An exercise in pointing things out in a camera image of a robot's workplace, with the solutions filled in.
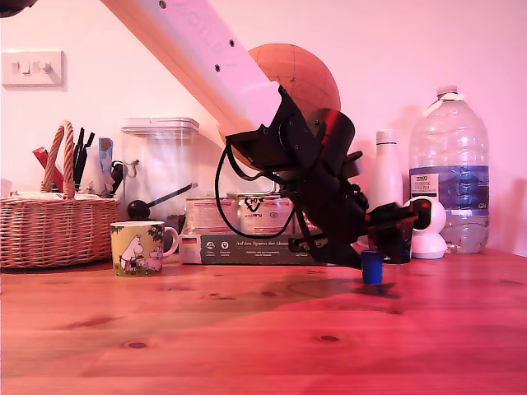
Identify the blue coffee capsule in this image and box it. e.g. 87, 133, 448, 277
359, 249, 385, 286

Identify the white slim bottle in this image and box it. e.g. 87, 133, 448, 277
368, 129, 404, 207

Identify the silver tin with label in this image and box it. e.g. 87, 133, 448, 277
237, 197, 296, 235
184, 197, 239, 235

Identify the long grey cardboard box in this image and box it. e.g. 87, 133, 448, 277
178, 233, 326, 267

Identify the large clear water bottle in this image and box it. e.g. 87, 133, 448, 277
408, 85, 490, 255

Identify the cork globe on stand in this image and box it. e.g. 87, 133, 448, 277
225, 43, 342, 198

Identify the clear plastic lidded container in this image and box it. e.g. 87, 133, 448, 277
120, 117, 201, 231

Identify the black round-headed scoop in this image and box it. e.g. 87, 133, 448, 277
126, 183, 198, 221

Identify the yellow cartoon mug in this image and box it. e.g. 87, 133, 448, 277
109, 221, 180, 277

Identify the blue and white packet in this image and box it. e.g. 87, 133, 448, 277
97, 137, 114, 174

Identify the black stick utensil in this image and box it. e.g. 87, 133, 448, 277
77, 132, 96, 187
72, 127, 86, 191

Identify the red packet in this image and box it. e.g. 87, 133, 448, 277
32, 147, 65, 193

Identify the white paper stack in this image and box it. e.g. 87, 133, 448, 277
10, 190, 104, 202

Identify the small white round camera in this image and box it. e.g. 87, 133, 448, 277
405, 195, 448, 260

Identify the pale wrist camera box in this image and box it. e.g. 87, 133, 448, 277
343, 151, 366, 178

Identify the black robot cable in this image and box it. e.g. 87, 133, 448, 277
213, 143, 300, 239
228, 150, 268, 181

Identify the dark brown tool handle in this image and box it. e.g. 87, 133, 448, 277
110, 160, 124, 194

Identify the wicker basket with handle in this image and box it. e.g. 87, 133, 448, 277
0, 119, 121, 269

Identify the white wall light switch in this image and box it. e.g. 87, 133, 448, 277
1, 49, 66, 88

